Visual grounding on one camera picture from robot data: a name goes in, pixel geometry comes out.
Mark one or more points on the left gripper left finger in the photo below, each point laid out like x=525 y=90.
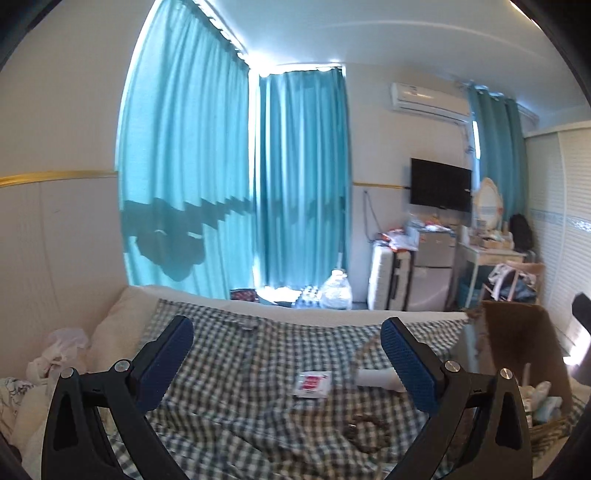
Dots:
x=76 y=445

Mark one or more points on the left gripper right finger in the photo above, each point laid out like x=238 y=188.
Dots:
x=498 y=445

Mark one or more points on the white plastic tube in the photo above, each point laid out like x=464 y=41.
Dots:
x=386 y=379

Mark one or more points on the red white sachet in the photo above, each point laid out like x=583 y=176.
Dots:
x=313 y=384

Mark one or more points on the brown cardboard box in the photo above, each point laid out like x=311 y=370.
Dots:
x=521 y=338

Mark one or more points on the silver mini fridge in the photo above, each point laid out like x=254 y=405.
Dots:
x=432 y=270

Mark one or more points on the wooden chair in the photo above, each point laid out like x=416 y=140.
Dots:
x=514 y=282

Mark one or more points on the checkered bed sheet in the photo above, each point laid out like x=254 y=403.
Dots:
x=231 y=413

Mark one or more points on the white dressing table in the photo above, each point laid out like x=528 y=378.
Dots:
x=471 y=260

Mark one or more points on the white suitcase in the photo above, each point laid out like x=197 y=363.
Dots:
x=389 y=278

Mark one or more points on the black backpack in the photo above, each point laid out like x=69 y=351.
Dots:
x=522 y=233

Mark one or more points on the white plastic bag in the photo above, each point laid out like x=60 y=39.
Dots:
x=336 y=293

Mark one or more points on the oval vanity mirror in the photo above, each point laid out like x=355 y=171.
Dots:
x=488 y=206

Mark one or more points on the right teal curtain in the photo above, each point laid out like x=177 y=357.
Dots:
x=502 y=147

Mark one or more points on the white sliding wardrobe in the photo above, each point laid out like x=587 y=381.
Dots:
x=559 y=212

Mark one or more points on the middle teal curtain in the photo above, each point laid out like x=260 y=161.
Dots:
x=302 y=178

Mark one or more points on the large teal curtain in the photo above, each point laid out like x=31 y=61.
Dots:
x=182 y=156

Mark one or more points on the white air conditioner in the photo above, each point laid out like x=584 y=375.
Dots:
x=427 y=102

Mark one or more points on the black wall television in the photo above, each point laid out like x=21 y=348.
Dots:
x=440 y=185

